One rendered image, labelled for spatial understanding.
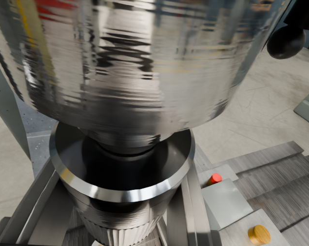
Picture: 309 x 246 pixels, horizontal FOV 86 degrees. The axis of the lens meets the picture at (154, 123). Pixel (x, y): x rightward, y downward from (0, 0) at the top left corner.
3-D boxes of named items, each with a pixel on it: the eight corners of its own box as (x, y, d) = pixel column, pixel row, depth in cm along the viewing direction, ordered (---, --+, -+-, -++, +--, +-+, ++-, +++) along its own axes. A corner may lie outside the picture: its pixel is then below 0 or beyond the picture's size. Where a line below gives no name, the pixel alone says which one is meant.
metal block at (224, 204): (233, 222, 28) (254, 210, 23) (204, 238, 25) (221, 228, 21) (214, 193, 31) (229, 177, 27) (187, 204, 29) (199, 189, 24)
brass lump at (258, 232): (266, 241, 24) (274, 239, 23) (255, 249, 23) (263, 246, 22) (254, 225, 25) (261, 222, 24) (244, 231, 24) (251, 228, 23)
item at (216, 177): (217, 187, 29) (224, 180, 27) (210, 190, 28) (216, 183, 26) (212, 178, 30) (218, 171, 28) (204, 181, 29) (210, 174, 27)
